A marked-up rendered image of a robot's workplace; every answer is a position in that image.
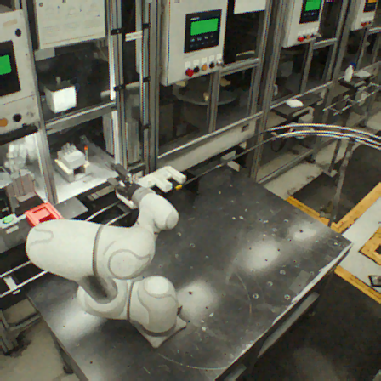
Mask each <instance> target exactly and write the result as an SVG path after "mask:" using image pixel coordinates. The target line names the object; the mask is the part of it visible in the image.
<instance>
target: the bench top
mask: <svg viewBox="0 0 381 381"><path fill-rule="evenodd" d="M198 192H200V194H199V195H196V194H194V193H193V192H192V191H190V190H187V189H186V188H185V187H184V186H183V187H182V188H180V189H178V190H176V191H173V195H172V196H170V197H168V198H166V200H167V201H168V203H169V204H170V205H171V206H172V207H173V208H175V209H176V210H177V212H178V214H179V221H178V223H177V224H176V226H175V227H174V228H172V229H171V230H161V231H160V233H159V235H158V237H157V240H156V242H155V243H156V251H155V255H153V258H152V260H151V262H150V263H149V265H148V267H147V269H146V270H145V271H144V272H143V273H142V274H141V275H139V276H137V277H135V278H134V279H132V280H128V281H134V282H136V281H142V280H143V279H145V278H146V277H149V276H162V277H165V278H166V279H168V280H169V281H170V282H172V284H173V286H174V288H175V291H176V293H177V297H178V303H181V304H182V305H183V306H182V309H181V310H180V311H179V312H178V313H177V316H178V317H179V318H180V319H181V320H183V321H185V322H186V328H185V329H183V330H180V331H179V332H178V333H175V334H174V335H173V336H172V337H171V338H169V339H168V340H167V341H166V342H165V343H163V344H162V345H161V347H160V348H159V349H157V350H155V349H153V348H152V346H151V345H150V343H149V342H148V341H147V340H146V339H145V337H144V336H143V335H142V334H141V333H140V332H139V330H138V329H137V328H136V327H134V326H133V325H131V324H130V320H126V319H121V320H120V319H108V318H101V317H100V316H93V315H90V314H89V313H87V312H85V311H84V310H83V309H81V307H80V306H79V304H78V302H77V290H78V288H79V286H80V285H79V284H78V283H77V282H76V281H75V280H69V279H67V278H64V277H62V276H57V275H55V273H52V272H48V273H47V274H46V275H44V276H42V277H40V278H38V279H36V280H35V281H32V282H30V283H28V284H27V285H25V286H24V287H22V288H23V290H24V291H25V293H26V295H27V296H28V298H29V299H30V301H31V302H32V303H33V304H34V306H35V307H36V309H37V311H38V312H39V314H40V315H41V317H42V318H43V319H44V320H45V321H46V323H47V324H48V326H49V328H50V329H51V331H52V332H53V334H54V335H55V337H56V338H57V339H58V340H59V341H60V342H61V344H62V345H63V347H64V348H65V350H66V351H67V352H68V354H69V355H70V357H71V358H72V360H73V361H74V362H75V363H76V365H77V366H78V367H79V369H80V370H81V372H82V374H83V375H85V377H86V378H87V379H88V381H216V380H217V379H218V378H219V377H220V376H222V375H223V374H224V373H225V372H226V371H227V370H228V369H229V368H230V367H231V366H232V365H233V364H235V363H236V362H237V361H239V360H240V359H241V358H242V357H243V356H244V355H245V354H246V353H247V352H248V351H249V350H250V349H251V348H252V347H253V346H254V345H255V344H256V343H258V341H259V340H260V339H261V338H262V337H263V336H264V335H265V334H266V333H267V332H268V331H270V330H271V329H272V328H273V327H274V326H275V325H276V324H277V323H278V322H279V321H280V320H281V319H282V318H283V317H284V316H285V315H286V314H287V313H288V312H289V311H290V310H291V309H292V308H293V307H294V306H295V305H296V304H297V303H298V302H299V301H300V300H301V299H302V298H303V297H304V296H305V294H306V293H307V292H309V290H311V288H312V287H313V286H314V285H315V284H316V283H317V282H318V281H319V280H320V279H321V278H322V277H323V276H324V275H326V273H328V271H329V270H330V269H331V268H332V267H333V266H334V265H335V264H336V263H337V262H338V261H339V260H340V259H341V258H342V257H343V256H344V255H345V254H346V253H347V252H348V251H349V250H350V249H351V248H352V247H353V246H354V244H355V243H354V242H352V241H351V240H349V239H347V238H346V237H345V236H343V235H341V234H339V233H338V232H337V231H335V230H334V229H331V228H329V227H327V226H325V225H324V224H323V223H321V222H319V221H318V220H316V219H313V218H312V217H311V216H310V215H308V214H307V213H306V212H305V211H303V210H302V209H300V208H298V207H296V206H294V205H293V204H291V203H290V202H288V201H286V200H285V199H283V198H281V197H280V196H278V195H277V194H275V193H273V192H272V191H269V190H267V189H265V188H264V187H263V186H262V185H260V184H259V183H257V182H255V181H254V180H252V179H250V178H249V177H247V176H246V175H244V174H241V173H239V172H237V171H236V170H235V169H233V167H231V166H229V165H228V164H225V165H222V166H220V167H218V168H215V170H214V171H212V172H211V173H208V174H205V175H203V176H202V177H201V179H200V180H199V188H198ZM267 195H269V196H267ZM259 219H261V220H259ZM299 230H302V232H300V231H299ZM234 236H236V238H234ZM44 271H45V270H43V269H41V268H39V267H38V266H36V265H34V264H33V263H31V264H27V265H26V266H25V267H23V268H21V269H19V270H17V271H16V272H14V273H13V275H14V277H15V278H16V280H17V281H18V283H19V284H20V285H21V284H23V283H24V282H25V281H28V280H30V279H31V278H32V277H35V276H38V275H40V274H41V273H43V272H44Z"/></svg>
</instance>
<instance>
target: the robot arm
mask: <svg viewBox="0 0 381 381"><path fill-rule="evenodd" d="M105 165H106V166H108V168H109V169H110V170H112V171H113V172H114V171H115V172H116V173H117V175H118V176H120V178H121V179H122V182H123V183H124V185H125V187H124V185H121V183H120V182H117V181H116V180H115V179H114V178H112V177H109V178H107V179H106V180H107V181H108V182H109V183H111V184H112V185H113V187H115V188H114V191H117V194H118V195H121V196H123V197H124V198H126V199H127V200H128V201H132V204H133V205H134V206H135V207H136V208H137V209H138V210H140V214H139V217H138V218H137V220H136V223H135V225H134V226H133V227H130V228H122V227H113V226H108V225H101V224H95V223H93V222H88V221H81V220H69V219H56V220H50V221H46V222H43V223H42V222H41V224H40V223H38V224H37V225H36V226H34V227H33V228H32V229H31V231H30V232H29V234H28V237H27V240H26V243H27V244H26V251H27V255H28V258H29V259H30V261H31V262H32V263H33V264H34V265H36V266H38V267H39V268H41V269H43V270H48V271H49V272H52V273H55V275H57V276H62V277H64V278H67V279H69V280H75V281H76V282H77V283H78V284H79V285H80V286H79V288H78V290H77V302H78V304H79V306H80V307H81V309H83V310H84V311H85V312H87V313H89V314H90V315H93V316H100V317H101V318H108V319H120V320H121V319H126V320H130V324H131V325H133V326H134V327H136V328H137V329H138V330H139V332H140V333H141V334H142V335H143V336H144V337H145V339H146V340H147V341H148V342H149V343H150V345H151V346H152V348H153V349H155V350H157V349H159V348H160V347H161V345H162V344H163V343H165V342H166V341H167V340H168V339H169V338H171V337H172V336H173V335H174V334H175V333H178V332H179V331H180V330H183V329H185V328H186V322H185V321H183V320H181V319H180V318H179V317H178V316H177V313H178V312H179V311H180V310H181V309H182V306H183V305H182V304H181V303H178V297H177V293H176V291H175V288H174V286H173V284H172V282H170V281H169V280H168V279H166V278H165V277H162V276H149V277H146V278H145V279H143V280H142V281H136V282H134V281H128V280H132V279H134V278H135V277H137V276H139V275H141V274H142V273H143V272H144V271H145V270H146V269H147V267H148V265H149V263H150V262H151V260H152V258H153V255H155V251H156V243H155V242H156V240H157V237H158V235H159V233H160V231H161V230H171V229H172V228H174V227H175V226H176V224H177V223H178V221H179V214H178V212H177V210H176V209H175V208H173V207H172V206H171V205H170V204H169V203H168V201H167V200H166V199H165V198H163V197H162V196H159V195H156V194H154V193H153V192H152V191H150V190H149V189H147V188H145V187H143V185H140V184H137V183H134V182H133V181H132V180H131V177H133V175H132V174H130V173H129V172H128V171H127V170H126V169H125V167H124V166H123V165H122V164H121V163H117V164H115V163H113V162H112V161H108V162H105ZM126 180H127V181H126Z"/></svg>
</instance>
